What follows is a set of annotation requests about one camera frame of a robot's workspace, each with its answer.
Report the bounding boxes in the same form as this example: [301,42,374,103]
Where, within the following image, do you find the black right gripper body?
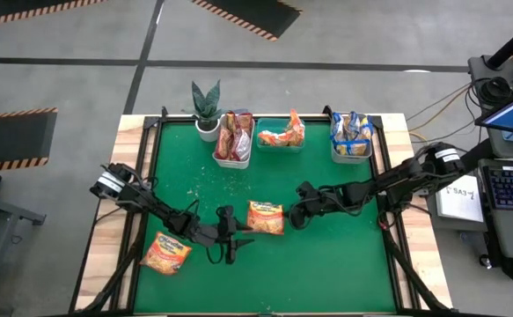
[297,181,334,212]

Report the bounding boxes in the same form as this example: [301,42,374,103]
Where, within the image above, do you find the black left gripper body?
[194,221,231,248]

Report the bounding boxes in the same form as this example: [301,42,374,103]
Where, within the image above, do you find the blue Maruchan noodle packet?
[333,138,370,157]
[358,114,375,143]
[343,111,362,142]
[330,111,346,143]

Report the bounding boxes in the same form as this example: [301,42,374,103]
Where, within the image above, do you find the red Maruchan noodle packet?
[214,125,235,160]
[224,111,255,133]
[231,129,253,162]

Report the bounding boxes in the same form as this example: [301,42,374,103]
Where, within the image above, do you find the grey plastic bin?
[329,112,376,166]

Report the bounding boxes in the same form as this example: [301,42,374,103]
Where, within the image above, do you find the white plastic bin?
[211,114,256,170]

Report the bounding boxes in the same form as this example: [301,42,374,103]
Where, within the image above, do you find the teal plastic bin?
[255,117,306,154]

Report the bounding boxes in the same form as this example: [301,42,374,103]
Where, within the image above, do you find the snake plant in white pot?
[190,78,223,143]

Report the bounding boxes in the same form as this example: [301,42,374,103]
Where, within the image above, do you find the white paper sign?
[435,174,486,224]

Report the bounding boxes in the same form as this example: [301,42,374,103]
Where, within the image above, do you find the black stand strut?
[460,138,495,173]

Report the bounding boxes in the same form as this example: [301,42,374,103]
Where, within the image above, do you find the black hazard-striped floor mat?
[0,0,110,30]
[189,0,304,43]
[0,107,59,173]

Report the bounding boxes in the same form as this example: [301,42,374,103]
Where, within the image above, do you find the grey equipment shelf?
[466,55,513,111]

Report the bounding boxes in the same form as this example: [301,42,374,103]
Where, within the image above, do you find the black metal table frame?
[69,104,453,317]

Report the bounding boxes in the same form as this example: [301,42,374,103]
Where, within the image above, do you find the coiled black cable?
[478,77,513,107]

